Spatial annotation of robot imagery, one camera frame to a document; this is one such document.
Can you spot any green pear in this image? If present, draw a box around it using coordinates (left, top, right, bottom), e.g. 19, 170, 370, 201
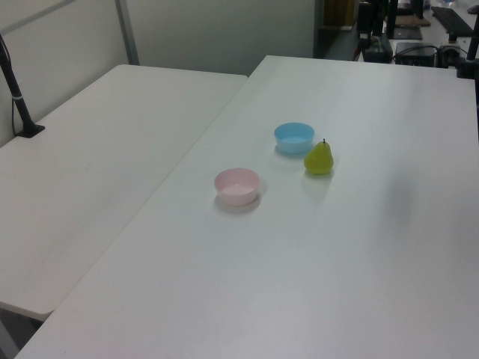
303, 138, 335, 177

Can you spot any pink plastic bowl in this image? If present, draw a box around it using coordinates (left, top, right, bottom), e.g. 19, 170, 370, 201
213, 168, 261, 206

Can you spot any blue plastic bowl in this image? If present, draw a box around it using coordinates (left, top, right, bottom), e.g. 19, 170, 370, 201
273, 121, 315, 155

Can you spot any white side table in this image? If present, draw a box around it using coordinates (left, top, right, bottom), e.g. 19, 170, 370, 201
0, 64, 249, 322

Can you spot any dark shelf cabinet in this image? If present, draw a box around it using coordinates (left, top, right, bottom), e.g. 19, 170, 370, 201
313, 0, 361, 61

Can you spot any dark equipment rack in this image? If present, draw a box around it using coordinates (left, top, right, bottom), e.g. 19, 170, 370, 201
355, 0, 394, 63

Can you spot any black box device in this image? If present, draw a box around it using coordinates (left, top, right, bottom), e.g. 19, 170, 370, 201
394, 41, 439, 67

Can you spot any black flat mat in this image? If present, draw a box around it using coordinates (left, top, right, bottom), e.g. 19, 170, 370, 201
388, 27, 424, 42

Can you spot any brown wooden board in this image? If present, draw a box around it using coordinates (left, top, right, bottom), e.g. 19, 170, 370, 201
391, 13, 432, 28

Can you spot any grey small device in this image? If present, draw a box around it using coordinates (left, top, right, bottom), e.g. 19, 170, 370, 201
438, 43, 462, 69

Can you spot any black pole with clamp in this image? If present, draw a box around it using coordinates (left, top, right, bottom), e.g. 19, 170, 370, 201
454, 20, 479, 80

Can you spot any black keyboard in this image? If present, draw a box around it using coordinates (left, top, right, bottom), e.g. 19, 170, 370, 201
430, 4, 475, 38

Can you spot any grey partition post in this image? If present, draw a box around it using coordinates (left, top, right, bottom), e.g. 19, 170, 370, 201
115, 0, 141, 67

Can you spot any black camera stand pole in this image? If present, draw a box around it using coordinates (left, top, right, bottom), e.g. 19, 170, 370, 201
0, 32, 46, 140

